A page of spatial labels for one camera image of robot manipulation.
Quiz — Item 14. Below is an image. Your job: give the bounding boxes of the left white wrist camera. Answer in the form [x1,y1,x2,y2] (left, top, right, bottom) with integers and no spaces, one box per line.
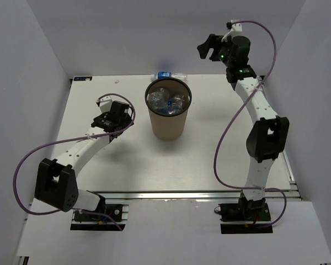
[96,96,113,113]

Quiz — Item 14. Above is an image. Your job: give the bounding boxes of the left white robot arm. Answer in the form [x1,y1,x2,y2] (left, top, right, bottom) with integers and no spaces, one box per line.
[34,101,132,220]

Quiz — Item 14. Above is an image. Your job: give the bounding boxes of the bottles inside bin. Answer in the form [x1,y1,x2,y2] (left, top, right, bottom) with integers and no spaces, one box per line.
[146,88,186,115]

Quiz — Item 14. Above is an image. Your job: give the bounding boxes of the brown cylindrical bin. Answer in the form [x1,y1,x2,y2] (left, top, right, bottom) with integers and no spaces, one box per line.
[145,77,192,141]

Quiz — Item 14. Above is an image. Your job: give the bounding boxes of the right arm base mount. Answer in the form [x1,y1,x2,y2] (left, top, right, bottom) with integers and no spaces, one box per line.
[213,203,273,235]

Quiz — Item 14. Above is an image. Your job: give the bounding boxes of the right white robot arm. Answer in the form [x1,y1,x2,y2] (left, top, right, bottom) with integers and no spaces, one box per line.
[197,34,290,221]

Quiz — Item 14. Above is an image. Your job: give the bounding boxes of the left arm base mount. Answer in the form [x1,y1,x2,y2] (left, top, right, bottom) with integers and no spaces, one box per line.
[70,204,129,231]

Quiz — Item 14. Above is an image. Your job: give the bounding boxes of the bottle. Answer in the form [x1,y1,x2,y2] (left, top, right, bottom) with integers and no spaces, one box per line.
[150,71,188,82]

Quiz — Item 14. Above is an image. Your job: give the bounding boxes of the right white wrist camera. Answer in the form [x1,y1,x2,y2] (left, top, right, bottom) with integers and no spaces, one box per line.
[222,20,242,41]

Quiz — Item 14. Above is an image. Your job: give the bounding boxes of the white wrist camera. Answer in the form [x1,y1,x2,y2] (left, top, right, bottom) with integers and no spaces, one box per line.
[96,96,113,113]
[222,20,242,41]

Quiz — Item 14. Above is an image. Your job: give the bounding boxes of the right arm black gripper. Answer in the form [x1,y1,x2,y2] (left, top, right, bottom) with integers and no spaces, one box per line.
[196,35,233,68]

